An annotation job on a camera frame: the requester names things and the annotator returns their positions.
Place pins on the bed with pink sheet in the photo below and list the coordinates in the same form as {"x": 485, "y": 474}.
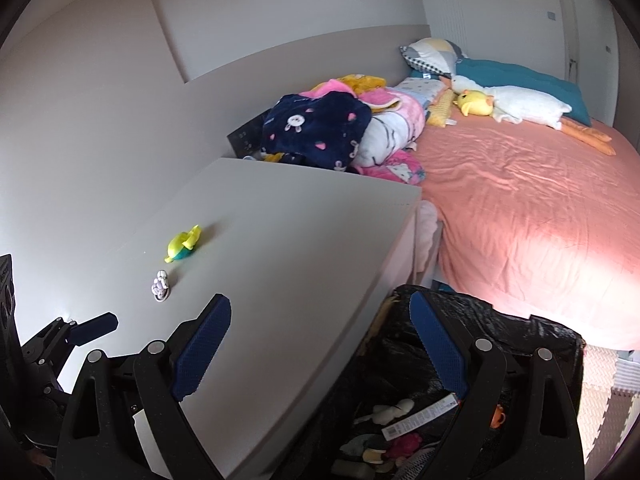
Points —
{"x": 525, "y": 220}

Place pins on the yellow green toy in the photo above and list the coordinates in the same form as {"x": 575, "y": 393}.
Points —
{"x": 181, "y": 246}

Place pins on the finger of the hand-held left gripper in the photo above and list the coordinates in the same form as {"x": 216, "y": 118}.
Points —
{"x": 95, "y": 326}

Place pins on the teal pillow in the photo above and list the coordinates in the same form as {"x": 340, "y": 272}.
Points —
{"x": 525, "y": 75}

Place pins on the light blue patterned blanket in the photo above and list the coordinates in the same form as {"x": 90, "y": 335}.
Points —
{"x": 420, "y": 91}

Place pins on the navy printed pajamas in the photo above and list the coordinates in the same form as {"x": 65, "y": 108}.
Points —
{"x": 315, "y": 130}

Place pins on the foam puzzle floor mat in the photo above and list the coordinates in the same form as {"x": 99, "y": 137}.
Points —
{"x": 600, "y": 395}

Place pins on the pink printed blanket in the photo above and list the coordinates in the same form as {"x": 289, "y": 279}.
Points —
{"x": 400, "y": 167}

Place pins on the white crumpled item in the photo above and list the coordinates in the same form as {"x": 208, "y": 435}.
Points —
{"x": 390, "y": 412}

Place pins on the patchwork pillow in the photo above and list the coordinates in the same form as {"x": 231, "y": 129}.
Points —
{"x": 432, "y": 55}

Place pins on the white door latch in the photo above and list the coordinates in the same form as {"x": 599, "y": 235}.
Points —
{"x": 573, "y": 67}

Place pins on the white barcode wrapper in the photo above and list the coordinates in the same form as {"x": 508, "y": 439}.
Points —
{"x": 425, "y": 417}

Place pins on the yellow duck plush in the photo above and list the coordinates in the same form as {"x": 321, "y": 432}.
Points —
{"x": 475, "y": 102}

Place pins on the yellow garment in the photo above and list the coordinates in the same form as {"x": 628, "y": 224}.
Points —
{"x": 365, "y": 82}

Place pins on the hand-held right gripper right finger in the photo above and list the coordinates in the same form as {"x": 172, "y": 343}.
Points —
{"x": 440, "y": 350}

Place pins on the white goose plush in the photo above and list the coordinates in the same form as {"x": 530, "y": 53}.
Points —
{"x": 525, "y": 102}

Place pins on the pale pink cushion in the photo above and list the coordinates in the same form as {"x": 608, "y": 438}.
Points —
{"x": 425, "y": 230}

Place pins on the yellow dotted cloth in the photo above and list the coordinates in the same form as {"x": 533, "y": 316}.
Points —
{"x": 440, "y": 110}

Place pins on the small white purple toy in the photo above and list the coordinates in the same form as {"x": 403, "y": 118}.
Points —
{"x": 160, "y": 285}

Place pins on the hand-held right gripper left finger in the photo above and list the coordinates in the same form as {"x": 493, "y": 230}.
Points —
{"x": 200, "y": 345}

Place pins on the black wall panel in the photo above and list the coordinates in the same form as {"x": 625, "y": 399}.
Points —
{"x": 245, "y": 137}

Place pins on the trash bin with black bag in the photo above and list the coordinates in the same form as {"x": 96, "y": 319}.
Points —
{"x": 525, "y": 330}

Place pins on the white nightstand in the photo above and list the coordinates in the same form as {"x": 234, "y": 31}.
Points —
{"x": 275, "y": 240}

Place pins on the pink fleece garment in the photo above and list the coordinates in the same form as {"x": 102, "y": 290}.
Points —
{"x": 330, "y": 87}

